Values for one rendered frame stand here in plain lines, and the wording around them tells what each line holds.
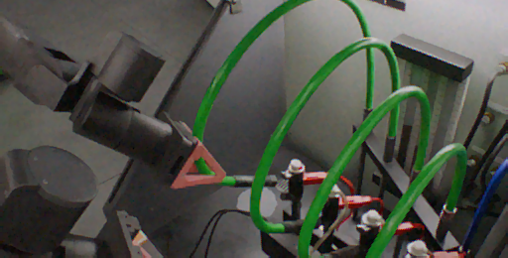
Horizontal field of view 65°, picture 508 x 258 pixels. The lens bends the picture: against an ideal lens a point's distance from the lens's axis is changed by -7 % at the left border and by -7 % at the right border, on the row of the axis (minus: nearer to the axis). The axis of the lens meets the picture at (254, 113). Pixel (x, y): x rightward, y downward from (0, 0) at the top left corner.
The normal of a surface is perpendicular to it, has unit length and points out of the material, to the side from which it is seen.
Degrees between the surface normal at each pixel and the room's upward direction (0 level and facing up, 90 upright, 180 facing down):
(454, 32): 90
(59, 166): 46
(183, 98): 90
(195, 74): 90
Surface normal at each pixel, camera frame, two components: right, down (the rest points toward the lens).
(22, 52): -0.18, -0.07
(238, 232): -0.07, -0.80
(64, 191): 0.62, -0.75
